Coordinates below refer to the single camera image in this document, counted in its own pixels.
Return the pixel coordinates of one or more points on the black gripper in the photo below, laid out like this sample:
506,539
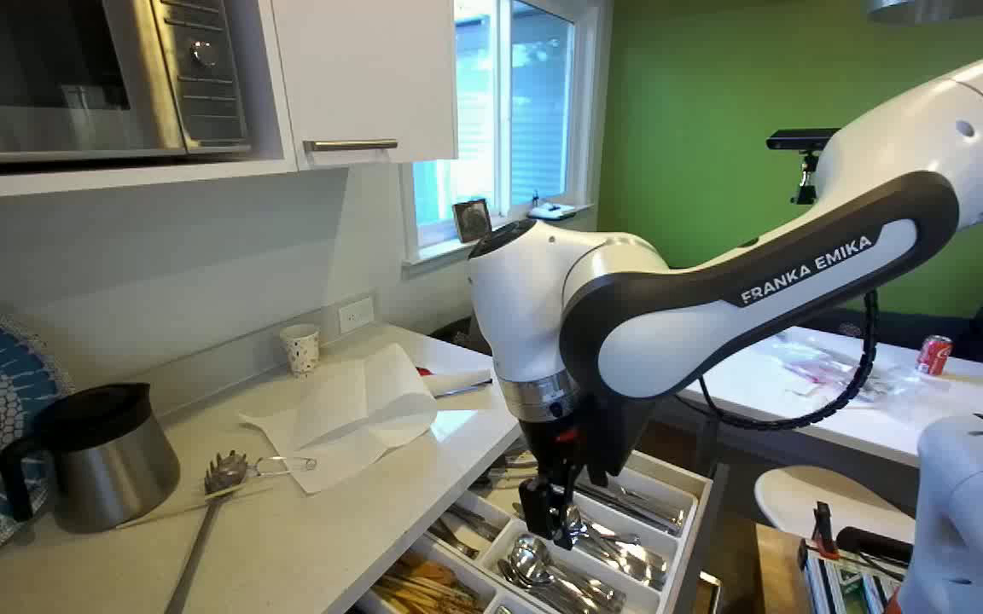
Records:
549,445

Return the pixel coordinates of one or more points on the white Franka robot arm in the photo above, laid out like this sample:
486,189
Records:
742,295

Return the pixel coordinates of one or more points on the open cutlery drawer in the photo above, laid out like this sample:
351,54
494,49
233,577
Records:
672,488

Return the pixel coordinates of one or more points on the white kitchen drawer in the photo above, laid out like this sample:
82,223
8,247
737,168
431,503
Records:
691,533

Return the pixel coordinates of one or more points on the large steel spoon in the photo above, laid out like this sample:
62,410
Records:
616,558

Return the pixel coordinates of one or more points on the wooden chopsticks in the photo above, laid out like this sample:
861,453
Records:
423,584

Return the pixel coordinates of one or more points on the white cloth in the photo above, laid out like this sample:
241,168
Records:
341,421

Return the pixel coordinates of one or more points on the wooden side table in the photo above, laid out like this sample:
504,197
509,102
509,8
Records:
780,574

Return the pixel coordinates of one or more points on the white round stool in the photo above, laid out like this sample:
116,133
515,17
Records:
835,498

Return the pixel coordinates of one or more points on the patterned paper cup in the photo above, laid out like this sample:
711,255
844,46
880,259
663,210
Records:
300,348

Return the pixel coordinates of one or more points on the small black framed device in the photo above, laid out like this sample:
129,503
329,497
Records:
471,221

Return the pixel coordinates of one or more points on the white striped box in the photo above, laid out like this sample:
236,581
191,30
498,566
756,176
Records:
850,584

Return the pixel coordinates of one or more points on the metal slotted pasta spoon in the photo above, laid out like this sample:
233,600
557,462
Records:
222,471

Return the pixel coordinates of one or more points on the white table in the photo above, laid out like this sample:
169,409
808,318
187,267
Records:
935,410

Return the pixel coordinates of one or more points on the white framed window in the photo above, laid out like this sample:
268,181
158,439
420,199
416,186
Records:
478,115

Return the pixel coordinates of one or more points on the red soda can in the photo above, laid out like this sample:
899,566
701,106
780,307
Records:
935,357

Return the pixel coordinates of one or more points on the steel coffee carafe black lid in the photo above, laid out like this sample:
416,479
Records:
116,464

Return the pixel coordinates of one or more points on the white cabinet door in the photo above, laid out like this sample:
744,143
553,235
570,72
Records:
366,69

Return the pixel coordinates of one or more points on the grey ceiling lamp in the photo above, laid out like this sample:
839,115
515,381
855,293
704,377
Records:
946,8

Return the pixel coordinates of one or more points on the stainless steel microwave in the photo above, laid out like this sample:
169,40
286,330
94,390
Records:
59,80

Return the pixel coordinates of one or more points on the white wall outlet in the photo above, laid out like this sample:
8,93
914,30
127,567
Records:
355,317

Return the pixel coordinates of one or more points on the black stereo camera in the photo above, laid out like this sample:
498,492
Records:
795,137

